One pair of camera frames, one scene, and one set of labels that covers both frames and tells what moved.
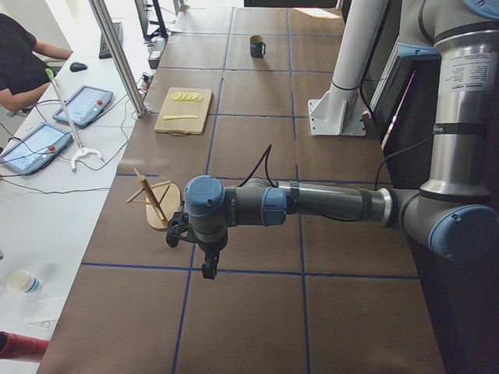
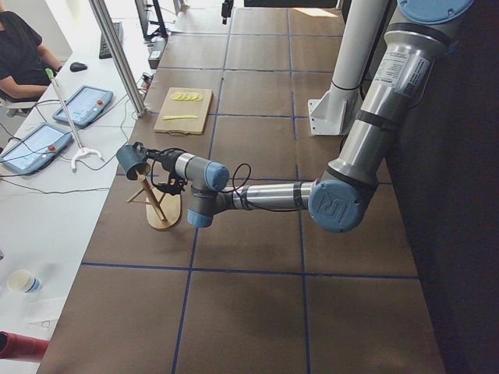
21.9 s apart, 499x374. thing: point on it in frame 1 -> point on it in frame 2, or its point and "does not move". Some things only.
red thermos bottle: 20,347 does not move
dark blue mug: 257,47 -> 131,157
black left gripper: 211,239 -> 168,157
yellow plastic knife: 169,117 does not move
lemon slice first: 176,96 does not move
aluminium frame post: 122,56 does not move
